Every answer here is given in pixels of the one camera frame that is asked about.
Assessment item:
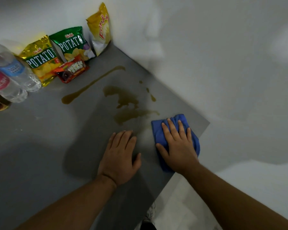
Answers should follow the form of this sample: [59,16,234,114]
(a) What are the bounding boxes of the person's right forearm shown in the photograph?
[182,163,288,230]

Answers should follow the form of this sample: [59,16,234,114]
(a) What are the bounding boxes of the blue label water bottle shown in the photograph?
[0,40,42,92]

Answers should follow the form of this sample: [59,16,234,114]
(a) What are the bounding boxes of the person's shoe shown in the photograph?
[140,202,157,230]

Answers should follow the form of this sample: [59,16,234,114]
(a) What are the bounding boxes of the person's left hand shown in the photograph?
[97,130,142,187]

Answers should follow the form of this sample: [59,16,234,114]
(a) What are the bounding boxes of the red label water bottle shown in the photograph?
[0,66,28,103]

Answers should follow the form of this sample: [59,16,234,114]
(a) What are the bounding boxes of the red brown snack packet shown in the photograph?
[53,55,89,84]

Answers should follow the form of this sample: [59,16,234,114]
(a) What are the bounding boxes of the brown liquid spill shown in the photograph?
[61,66,160,125]

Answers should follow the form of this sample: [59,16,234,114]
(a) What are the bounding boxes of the yellow tall snack bag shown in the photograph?
[86,2,112,57]

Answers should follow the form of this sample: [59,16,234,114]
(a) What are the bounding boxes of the blue cleaning cloth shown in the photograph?
[151,114,201,173]

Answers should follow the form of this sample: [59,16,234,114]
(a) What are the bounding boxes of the person's left forearm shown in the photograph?
[14,176,117,230]

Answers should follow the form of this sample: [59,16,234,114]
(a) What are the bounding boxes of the green potato chip bag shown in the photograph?
[49,26,96,62]

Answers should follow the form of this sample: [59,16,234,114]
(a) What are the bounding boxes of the person's right hand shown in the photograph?
[156,118,200,175]

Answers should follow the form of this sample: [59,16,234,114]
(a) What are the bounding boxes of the gold potato chip bag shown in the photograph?
[18,35,63,87]

